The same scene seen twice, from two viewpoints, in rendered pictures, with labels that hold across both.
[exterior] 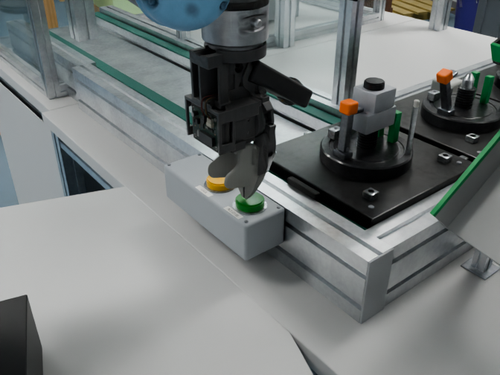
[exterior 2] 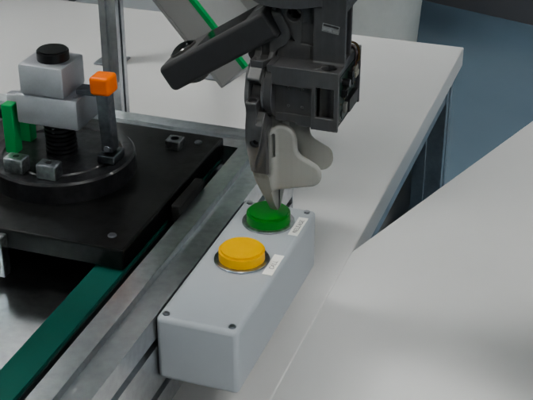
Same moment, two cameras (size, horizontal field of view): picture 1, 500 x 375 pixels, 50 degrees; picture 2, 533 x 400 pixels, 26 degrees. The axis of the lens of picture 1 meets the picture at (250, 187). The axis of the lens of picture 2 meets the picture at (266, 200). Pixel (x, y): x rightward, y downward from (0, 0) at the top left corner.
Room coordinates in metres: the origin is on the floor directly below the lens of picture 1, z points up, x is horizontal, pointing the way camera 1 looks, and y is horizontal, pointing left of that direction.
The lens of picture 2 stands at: (1.12, 0.77, 1.48)
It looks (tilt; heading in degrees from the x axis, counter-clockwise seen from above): 28 degrees down; 237
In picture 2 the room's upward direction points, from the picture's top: straight up
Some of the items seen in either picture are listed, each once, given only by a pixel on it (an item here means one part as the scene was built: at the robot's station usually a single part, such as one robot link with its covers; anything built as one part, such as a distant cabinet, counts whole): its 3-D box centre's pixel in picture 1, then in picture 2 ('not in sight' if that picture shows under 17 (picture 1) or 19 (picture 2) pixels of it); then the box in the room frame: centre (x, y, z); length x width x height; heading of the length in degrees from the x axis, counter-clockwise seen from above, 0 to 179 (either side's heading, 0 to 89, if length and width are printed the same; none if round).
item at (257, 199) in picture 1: (249, 204); (268, 219); (0.62, 0.00, 0.96); 0.04 x 0.04 x 0.02
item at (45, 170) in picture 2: (335, 132); (49, 169); (0.77, -0.13, 1.00); 0.02 x 0.01 x 0.02; 128
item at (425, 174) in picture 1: (364, 162); (64, 178); (0.74, -0.18, 0.96); 0.24 x 0.24 x 0.02; 38
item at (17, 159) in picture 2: not in sight; (17, 163); (0.79, -0.16, 1.00); 0.02 x 0.01 x 0.02; 128
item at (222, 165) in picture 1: (228, 167); (289, 171); (0.62, 0.03, 1.02); 0.06 x 0.03 x 0.09; 128
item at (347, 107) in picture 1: (350, 124); (98, 111); (0.72, -0.14, 1.04); 0.04 x 0.02 x 0.08; 128
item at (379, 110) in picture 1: (376, 101); (46, 82); (0.75, -0.19, 1.06); 0.08 x 0.04 x 0.07; 128
